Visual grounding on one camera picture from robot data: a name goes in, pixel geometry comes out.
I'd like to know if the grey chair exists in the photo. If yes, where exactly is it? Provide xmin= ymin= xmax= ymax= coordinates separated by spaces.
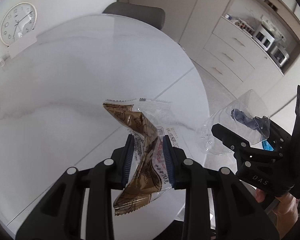
xmin=103 ymin=2 xmax=166 ymax=30

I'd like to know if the white paper card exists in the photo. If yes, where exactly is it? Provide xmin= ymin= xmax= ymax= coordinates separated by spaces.
xmin=8 ymin=33 xmax=37 ymax=58

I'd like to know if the brown gold snack wrapper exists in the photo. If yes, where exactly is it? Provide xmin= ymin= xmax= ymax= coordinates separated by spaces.
xmin=103 ymin=98 xmax=180 ymax=216

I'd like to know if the clear plastic container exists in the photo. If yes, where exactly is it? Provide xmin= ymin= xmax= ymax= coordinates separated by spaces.
xmin=196 ymin=89 xmax=270 ymax=155

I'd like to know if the silver microwave oven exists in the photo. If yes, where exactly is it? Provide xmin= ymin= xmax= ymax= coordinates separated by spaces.
xmin=253 ymin=24 xmax=275 ymax=51

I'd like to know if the round white wall clock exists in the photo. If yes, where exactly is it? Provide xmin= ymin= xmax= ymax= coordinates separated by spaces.
xmin=0 ymin=2 xmax=37 ymax=46

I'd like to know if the white trash bin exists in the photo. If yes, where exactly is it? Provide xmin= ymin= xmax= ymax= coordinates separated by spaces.
xmin=175 ymin=203 xmax=216 ymax=230

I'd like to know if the person right hand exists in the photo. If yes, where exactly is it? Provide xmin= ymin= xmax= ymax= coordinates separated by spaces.
xmin=255 ymin=187 xmax=299 ymax=240

